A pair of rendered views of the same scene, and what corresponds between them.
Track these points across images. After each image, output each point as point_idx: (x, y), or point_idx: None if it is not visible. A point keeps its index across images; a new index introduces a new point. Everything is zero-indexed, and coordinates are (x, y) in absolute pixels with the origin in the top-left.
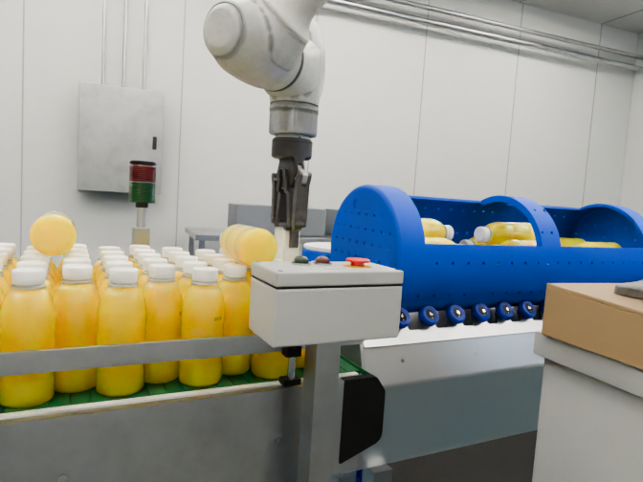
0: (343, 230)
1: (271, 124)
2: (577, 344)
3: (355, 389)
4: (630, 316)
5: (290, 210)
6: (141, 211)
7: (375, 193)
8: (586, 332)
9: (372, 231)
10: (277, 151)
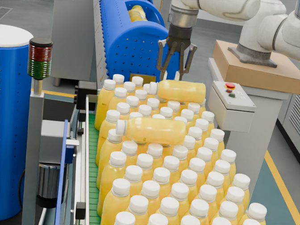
0: (124, 50)
1: (186, 22)
2: (240, 84)
3: None
4: (261, 73)
5: (183, 64)
6: (42, 82)
7: (161, 32)
8: (244, 80)
9: (157, 52)
10: (185, 36)
